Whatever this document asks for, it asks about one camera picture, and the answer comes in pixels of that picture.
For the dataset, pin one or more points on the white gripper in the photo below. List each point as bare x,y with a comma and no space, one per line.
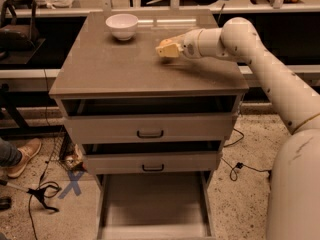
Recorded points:
190,45

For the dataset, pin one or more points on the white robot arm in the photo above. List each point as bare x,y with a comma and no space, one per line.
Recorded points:
294,200

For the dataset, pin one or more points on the top grey drawer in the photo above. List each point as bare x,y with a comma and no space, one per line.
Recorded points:
150,119

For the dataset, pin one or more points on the grey drawer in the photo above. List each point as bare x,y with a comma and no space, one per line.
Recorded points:
150,119
152,157
155,206

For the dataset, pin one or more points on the grey drawer cabinet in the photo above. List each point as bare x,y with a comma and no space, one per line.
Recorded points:
99,66

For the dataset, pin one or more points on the middle grey drawer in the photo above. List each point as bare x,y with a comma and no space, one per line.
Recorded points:
152,157

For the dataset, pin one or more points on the bottom grey drawer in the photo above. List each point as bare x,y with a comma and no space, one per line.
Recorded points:
155,206

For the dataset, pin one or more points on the white ceramic bowl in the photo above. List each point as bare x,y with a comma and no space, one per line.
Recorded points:
122,26

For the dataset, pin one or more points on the dark chair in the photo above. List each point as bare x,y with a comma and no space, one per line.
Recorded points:
18,42

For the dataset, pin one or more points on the blue tape cross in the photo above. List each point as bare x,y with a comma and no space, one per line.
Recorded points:
73,184

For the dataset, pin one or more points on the tan shoe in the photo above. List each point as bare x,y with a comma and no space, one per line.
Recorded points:
29,150

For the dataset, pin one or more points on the blue jeans leg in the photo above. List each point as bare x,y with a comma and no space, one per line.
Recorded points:
9,154

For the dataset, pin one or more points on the black grabber tool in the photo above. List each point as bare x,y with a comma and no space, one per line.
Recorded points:
39,193

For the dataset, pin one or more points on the wire basket with items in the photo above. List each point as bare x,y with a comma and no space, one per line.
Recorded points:
66,154

